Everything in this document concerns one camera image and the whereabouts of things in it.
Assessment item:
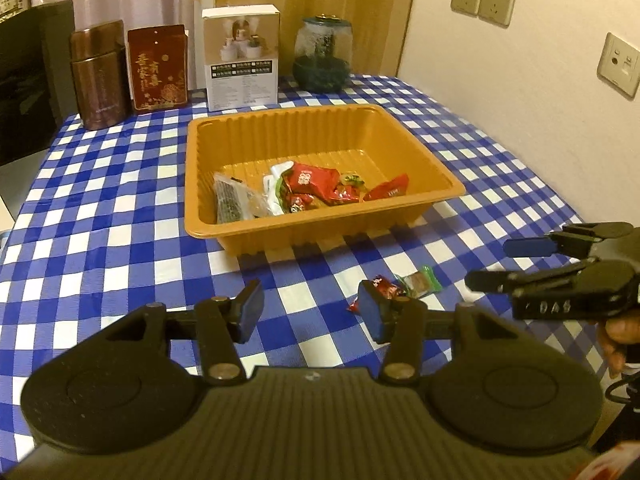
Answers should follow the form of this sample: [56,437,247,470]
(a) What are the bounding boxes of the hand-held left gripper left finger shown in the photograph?
[105,279,265,387]

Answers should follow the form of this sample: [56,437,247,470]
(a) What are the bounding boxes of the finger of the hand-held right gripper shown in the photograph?
[502,221,636,261]
[465,257,601,298]

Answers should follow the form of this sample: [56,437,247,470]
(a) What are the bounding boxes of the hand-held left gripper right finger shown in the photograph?
[357,280,523,387]

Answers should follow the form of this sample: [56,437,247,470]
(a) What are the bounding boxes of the dark red snack packet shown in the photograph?
[347,275,406,315]

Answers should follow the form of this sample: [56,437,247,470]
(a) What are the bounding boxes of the green brown candy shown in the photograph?
[392,266,442,298]

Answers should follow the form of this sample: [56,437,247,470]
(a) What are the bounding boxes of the large clear biscuit packet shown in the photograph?
[212,171,257,224]

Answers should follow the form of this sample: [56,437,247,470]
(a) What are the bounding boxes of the plain red snack packet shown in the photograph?
[362,174,410,202]

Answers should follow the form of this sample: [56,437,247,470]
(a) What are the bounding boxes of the white snack packet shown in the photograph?
[259,161,296,217]

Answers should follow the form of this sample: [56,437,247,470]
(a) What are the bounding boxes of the red packet with white print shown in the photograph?
[280,162,342,201]

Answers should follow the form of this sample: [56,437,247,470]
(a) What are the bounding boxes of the orange plastic tray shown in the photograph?
[184,104,467,256]

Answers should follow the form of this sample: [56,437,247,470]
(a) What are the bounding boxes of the person's right hand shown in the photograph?
[597,307,640,378]

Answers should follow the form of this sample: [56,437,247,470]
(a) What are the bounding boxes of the blue white checkered tablecloth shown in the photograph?
[0,74,618,476]

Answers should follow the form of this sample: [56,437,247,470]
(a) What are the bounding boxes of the white cardboard product box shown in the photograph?
[201,4,281,112]

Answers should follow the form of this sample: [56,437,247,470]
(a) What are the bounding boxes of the red gold tin box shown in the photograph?
[126,24,190,113]

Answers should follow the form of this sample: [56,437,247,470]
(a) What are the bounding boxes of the brown metal canister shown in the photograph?
[69,20,127,132]

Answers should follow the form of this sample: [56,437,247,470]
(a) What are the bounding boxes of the glass jar with green base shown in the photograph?
[292,15,352,93]

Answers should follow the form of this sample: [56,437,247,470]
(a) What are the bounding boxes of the black cabinet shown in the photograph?
[0,0,76,167]

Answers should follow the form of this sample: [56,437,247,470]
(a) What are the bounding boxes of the black cable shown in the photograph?
[602,375,640,406]

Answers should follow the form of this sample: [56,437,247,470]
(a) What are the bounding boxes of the beige wall outlet plate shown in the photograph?
[596,32,640,97]

